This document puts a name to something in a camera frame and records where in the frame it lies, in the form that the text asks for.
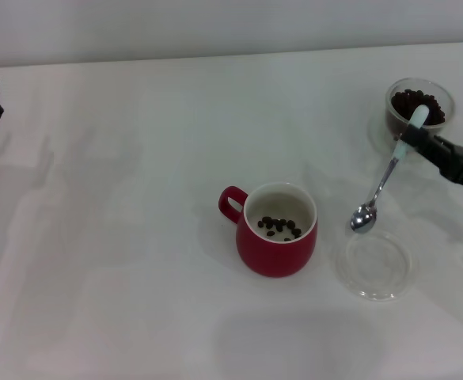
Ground red ceramic mug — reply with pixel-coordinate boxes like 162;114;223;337
217;181;319;279

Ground clear glass cup with handle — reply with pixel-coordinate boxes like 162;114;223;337
385;78;457;138

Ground clear glass saucer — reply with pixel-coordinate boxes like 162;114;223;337
367;116;418;158
336;231;414;302

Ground metal spoon with blue handle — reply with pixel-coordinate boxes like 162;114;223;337
349;103;430;234

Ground coffee beans in mug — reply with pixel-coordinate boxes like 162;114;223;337
257;215;302;242

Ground coffee beans pile in glass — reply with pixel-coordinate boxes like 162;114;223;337
387;89;446;134

